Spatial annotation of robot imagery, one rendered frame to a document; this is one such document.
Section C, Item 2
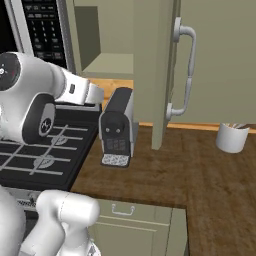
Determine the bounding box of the black hob with grey grates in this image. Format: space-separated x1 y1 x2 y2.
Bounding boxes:
0 102 103 214

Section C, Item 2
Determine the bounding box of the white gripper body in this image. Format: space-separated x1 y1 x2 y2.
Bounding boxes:
85 82 105 105

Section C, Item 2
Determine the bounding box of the grey curved cupboard door handle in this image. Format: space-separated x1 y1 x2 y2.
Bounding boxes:
165 16 197 121

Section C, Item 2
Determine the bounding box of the grey drawer handle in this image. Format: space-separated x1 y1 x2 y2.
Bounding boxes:
111 203 136 217

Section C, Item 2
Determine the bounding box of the olive green base cupboard door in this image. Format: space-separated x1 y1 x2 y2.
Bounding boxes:
87 222 173 256

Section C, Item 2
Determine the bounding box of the olive green drawer front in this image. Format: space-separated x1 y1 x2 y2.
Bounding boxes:
89 198 175 228

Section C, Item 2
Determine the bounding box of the black and silver microwave oven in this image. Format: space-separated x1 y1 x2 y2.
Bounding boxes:
0 0 77 74

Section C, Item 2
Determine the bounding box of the black and silver coffee machine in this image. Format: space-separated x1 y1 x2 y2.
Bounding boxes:
98 86 140 169

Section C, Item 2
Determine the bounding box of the olive green open cupboard door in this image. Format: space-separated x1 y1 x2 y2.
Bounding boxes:
132 0 183 150

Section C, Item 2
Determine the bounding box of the olive green closed cupboard door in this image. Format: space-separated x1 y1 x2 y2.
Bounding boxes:
173 0 256 125

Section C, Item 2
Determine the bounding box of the white utensil pot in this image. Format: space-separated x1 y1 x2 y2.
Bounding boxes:
215 122 251 155

